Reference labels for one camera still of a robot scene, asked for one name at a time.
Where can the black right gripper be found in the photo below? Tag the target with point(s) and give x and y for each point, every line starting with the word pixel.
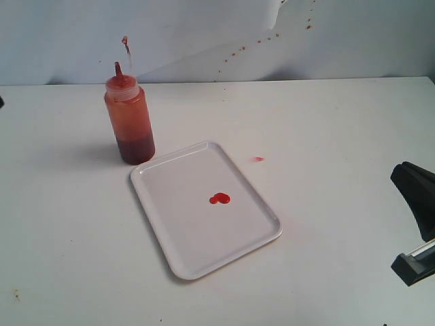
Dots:
pixel 416 185

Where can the red sauce squeeze bottle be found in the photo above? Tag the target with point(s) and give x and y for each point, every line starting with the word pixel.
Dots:
pixel 126 104

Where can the red sauce blob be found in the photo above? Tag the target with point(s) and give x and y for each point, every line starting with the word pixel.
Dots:
pixel 220 198

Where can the white rectangular tray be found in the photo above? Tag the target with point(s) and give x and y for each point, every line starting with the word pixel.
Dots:
pixel 197 237

